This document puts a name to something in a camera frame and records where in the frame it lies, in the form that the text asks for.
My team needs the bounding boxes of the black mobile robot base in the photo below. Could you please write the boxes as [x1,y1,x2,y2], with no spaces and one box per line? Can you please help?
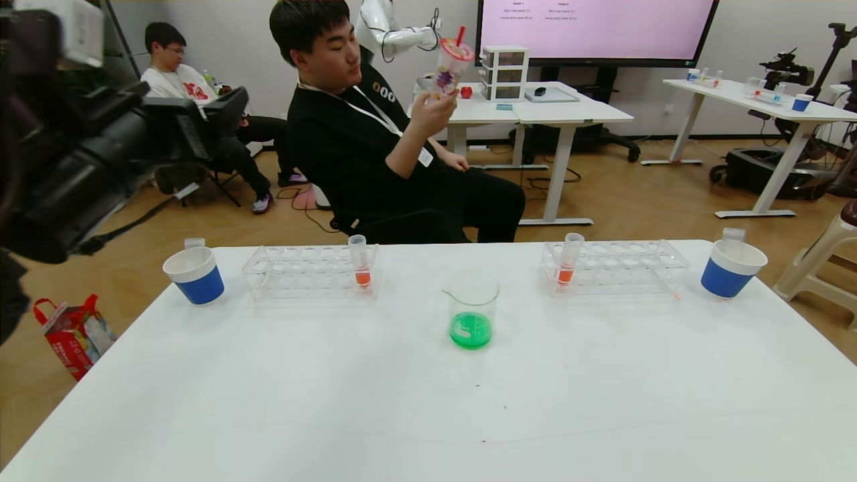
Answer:
[710,147,838,202]

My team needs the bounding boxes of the black floor cables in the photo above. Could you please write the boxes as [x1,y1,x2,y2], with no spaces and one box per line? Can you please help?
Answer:
[526,167,583,215]

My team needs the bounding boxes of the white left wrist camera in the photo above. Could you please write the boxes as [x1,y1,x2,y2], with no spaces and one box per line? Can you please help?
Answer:
[13,0,104,68]

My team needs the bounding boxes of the black device on desk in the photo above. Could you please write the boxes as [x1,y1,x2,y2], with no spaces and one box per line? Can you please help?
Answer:
[760,48,815,91]

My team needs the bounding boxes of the clear drawer organiser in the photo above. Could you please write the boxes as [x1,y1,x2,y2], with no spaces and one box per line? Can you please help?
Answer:
[480,46,531,103]

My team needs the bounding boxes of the blue white paper cup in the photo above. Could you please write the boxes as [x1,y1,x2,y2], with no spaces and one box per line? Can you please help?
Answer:
[163,246,226,306]
[701,240,769,299]

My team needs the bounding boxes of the grey tablet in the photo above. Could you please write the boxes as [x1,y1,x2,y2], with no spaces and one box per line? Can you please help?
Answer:
[524,87,580,104]

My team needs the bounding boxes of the white double desk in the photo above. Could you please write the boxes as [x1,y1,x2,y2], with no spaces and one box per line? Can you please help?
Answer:
[428,82,635,228]

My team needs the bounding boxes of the black tripod stand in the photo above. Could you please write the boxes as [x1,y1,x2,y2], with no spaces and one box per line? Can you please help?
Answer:
[807,23,857,101]

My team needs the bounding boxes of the folding chair with dark jacket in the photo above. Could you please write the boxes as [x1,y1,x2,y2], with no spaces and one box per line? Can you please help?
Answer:
[153,162,242,208]

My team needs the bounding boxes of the man in white t-shirt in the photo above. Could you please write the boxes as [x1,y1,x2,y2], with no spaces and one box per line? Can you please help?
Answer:
[143,22,310,215]

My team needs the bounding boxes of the clear acrylic test tube rack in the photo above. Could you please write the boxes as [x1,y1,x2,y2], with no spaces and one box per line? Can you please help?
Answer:
[242,244,384,301]
[540,240,690,297]

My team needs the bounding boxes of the orange pigment test tube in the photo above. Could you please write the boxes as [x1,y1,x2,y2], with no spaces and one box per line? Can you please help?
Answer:
[557,233,585,287]
[348,234,373,290]

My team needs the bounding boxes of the clear glass beaker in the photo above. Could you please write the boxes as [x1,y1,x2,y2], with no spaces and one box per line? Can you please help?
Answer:
[442,271,501,351]

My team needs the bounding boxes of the red shopping bag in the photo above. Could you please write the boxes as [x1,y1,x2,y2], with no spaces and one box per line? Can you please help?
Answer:
[33,293,118,382]

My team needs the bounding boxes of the man in black clothes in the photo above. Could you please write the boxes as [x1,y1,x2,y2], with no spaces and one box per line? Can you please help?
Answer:
[269,0,526,245]

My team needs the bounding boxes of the large display screen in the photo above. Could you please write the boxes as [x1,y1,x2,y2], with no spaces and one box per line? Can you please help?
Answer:
[475,0,720,68]

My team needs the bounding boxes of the plastic bubble tea cup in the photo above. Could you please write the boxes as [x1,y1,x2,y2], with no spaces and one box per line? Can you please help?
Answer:
[431,27,476,101]

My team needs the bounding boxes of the small clear tube rack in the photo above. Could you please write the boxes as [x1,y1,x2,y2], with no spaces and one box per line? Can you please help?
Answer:
[745,77,785,106]

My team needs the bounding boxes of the beige plastic stool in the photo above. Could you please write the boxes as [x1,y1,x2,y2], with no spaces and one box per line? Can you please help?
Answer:
[773,199,857,333]

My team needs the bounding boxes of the white single desk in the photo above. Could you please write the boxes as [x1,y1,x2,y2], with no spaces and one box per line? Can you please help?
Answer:
[641,79,857,220]

